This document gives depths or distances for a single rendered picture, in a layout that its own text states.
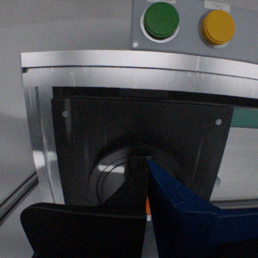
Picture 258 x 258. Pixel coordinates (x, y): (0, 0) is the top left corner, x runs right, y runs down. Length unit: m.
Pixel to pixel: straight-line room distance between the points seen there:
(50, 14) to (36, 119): 0.21
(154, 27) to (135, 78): 0.06
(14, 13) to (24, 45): 0.07
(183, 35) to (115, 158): 0.17
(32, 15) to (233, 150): 0.47
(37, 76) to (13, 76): 0.16
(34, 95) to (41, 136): 0.06
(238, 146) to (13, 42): 0.49
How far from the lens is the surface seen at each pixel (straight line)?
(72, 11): 0.35
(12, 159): 0.46
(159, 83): 0.19
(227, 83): 0.23
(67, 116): 0.20
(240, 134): 0.31
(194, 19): 0.22
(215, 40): 0.21
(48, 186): 0.29
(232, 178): 0.35
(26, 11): 0.39
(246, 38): 0.25
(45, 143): 0.25
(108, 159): 0.18
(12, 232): 0.70
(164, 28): 0.19
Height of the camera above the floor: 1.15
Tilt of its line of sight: 73 degrees down
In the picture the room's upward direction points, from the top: 174 degrees counter-clockwise
